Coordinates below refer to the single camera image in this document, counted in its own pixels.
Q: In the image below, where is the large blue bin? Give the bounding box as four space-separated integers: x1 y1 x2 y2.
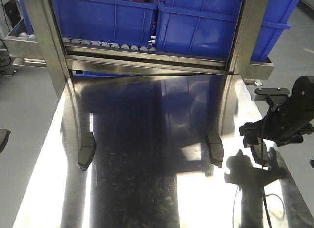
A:
17 0 159 47
156 0 300 62

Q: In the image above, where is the large blue bin left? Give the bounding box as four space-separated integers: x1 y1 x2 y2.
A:
17 0 159 47

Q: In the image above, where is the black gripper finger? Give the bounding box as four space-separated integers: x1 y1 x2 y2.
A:
0 129 11 153

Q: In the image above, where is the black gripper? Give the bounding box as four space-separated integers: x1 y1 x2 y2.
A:
239 76 314 148

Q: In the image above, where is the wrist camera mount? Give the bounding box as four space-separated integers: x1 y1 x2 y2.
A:
251 87 290 102

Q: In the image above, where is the steel rack frame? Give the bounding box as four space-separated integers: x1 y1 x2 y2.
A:
5 0 274 97

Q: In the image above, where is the large blue bin right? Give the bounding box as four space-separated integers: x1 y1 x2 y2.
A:
156 0 300 62

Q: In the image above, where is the dark grey brake pad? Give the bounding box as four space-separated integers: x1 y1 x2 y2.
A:
206 128 224 168

